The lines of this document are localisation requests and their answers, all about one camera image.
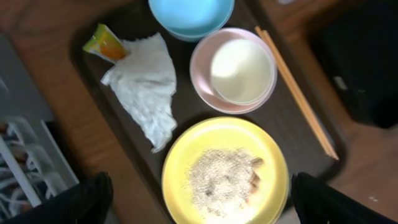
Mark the dark brown serving tray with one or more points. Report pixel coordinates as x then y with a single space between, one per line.
280 116

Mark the pink bowl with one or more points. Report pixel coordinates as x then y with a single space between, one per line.
200 69

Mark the white cup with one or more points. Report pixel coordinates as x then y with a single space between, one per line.
242 72

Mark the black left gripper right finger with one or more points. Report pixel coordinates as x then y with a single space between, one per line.
318 203

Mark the light blue bowl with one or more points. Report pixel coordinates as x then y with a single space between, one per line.
191 20

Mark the crumpled white napkin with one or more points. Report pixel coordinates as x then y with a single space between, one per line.
144 82

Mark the yellow plate with rice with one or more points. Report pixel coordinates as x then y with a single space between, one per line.
225 170

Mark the yellow orange snack wrapper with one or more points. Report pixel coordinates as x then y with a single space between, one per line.
105 44

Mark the grey dishwasher rack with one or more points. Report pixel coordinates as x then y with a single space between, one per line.
33 167

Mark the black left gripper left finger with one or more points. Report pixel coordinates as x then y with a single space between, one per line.
87 203

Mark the black plastic bin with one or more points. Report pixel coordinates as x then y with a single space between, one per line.
355 42

